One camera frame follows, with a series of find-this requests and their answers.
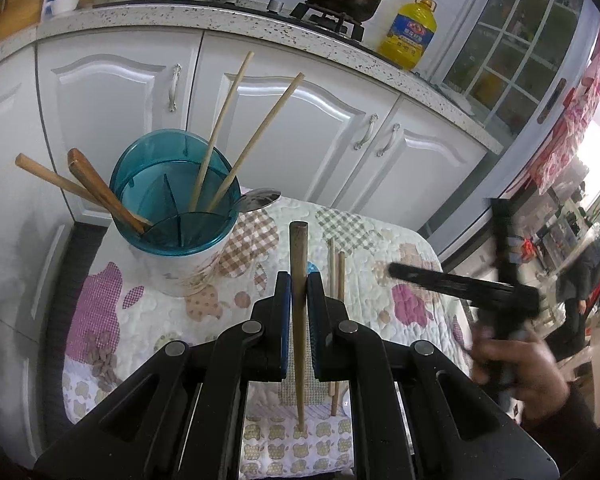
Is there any long bamboo chopstick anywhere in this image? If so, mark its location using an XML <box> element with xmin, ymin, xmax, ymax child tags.
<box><xmin>205</xmin><ymin>72</ymin><xmax>306</xmax><ymax>214</ymax></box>
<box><xmin>188</xmin><ymin>50</ymin><xmax>256</xmax><ymax>214</ymax></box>

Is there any pink floral cloth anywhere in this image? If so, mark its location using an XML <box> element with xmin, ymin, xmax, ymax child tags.
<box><xmin>529</xmin><ymin>21</ymin><xmax>600</xmax><ymax>194</ymax></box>

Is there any metal spoon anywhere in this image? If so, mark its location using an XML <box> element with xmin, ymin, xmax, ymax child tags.
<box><xmin>232</xmin><ymin>188</ymin><xmax>283</xmax><ymax>213</ymax></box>

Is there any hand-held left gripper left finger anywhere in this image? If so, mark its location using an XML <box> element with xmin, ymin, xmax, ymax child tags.
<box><xmin>32</xmin><ymin>271</ymin><xmax>292</xmax><ymax>480</ymax></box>

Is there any person's right hand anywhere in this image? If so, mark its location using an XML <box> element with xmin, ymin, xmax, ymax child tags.
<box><xmin>470</xmin><ymin>332</ymin><xmax>572</xmax><ymax>427</ymax></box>

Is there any light wooden-handled utensil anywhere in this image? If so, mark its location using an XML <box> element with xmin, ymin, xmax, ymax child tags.
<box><xmin>14</xmin><ymin>153</ymin><xmax>112</xmax><ymax>209</ymax></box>

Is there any white framed glass door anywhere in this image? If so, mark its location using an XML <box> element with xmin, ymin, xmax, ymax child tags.
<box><xmin>441</xmin><ymin>0</ymin><xmax>588</xmax><ymax>137</ymax></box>

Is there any white cabinet door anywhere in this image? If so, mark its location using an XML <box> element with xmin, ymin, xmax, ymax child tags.
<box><xmin>349</xmin><ymin>96</ymin><xmax>489</xmax><ymax>234</ymax></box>
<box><xmin>0</xmin><ymin>44</ymin><xmax>77</xmax><ymax>461</ymax></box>
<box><xmin>179</xmin><ymin>30</ymin><xmax>402</xmax><ymax>212</ymax></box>
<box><xmin>35</xmin><ymin>29</ymin><xmax>204</xmax><ymax>222</ymax></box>

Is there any thin wooden chopstick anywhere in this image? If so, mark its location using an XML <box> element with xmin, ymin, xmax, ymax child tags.
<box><xmin>329</xmin><ymin>251</ymin><xmax>346</xmax><ymax>417</ymax></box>

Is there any patchwork quilted mat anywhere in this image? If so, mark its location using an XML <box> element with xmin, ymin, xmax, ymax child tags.
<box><xmin>61</xmin><ymin>195</ymin><xmax>474</xmax><ymax>480</ymax></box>

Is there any white chair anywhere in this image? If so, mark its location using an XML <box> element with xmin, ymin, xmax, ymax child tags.
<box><xmin>569</xmin><ymin>319</ymin><xmax>600</xmax><ymax>427</ymax></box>

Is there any yellow cooking oil bottle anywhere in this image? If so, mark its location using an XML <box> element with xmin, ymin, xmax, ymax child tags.
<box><xmin>378</xmin><ymin>0</ymin><xmax>439</xmax><ymax>71</ymax></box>

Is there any brown wooden chopstick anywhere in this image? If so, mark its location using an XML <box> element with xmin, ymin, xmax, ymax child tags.
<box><xmin>288</xmin><ymin>221</ymin><xmax>310</xmax><ymax>432</ymax></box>

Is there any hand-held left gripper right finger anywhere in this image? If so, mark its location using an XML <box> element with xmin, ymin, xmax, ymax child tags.
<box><xmin>307</xmin><ymin>271</ymin><xmax>556</xmax><ymax>480</ymax></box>

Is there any teal plastic utensil holder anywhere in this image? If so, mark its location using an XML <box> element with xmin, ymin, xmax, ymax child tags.
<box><xmin>108</xmin><ymin>128</ymin><xmax>242</xmax><ymax>299</ymax></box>

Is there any person's right forearm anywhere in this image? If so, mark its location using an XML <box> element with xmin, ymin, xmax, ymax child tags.
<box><xmin>522</xmin><ymin>392</ymin><xmax>600</xmax><ymax>480</ymax></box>

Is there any black gas stove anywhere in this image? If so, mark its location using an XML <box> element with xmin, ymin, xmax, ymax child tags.
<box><xmin>92</xmin><ymin>0</ymin><xmax>369</xmax><ymax>44</ymax></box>

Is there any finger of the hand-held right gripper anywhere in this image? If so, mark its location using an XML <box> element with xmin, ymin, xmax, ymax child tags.
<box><xmin>388</xmin><ymin>261</ymin><xmax>482</xmax><ymax>307</ymax></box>

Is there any dark brown wooden-handled utensil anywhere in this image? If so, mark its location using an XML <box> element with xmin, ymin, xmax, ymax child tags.
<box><xmin>67</xmin><ymin>147</ymin><xmax>154</xmax><ymax>235</ymax></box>

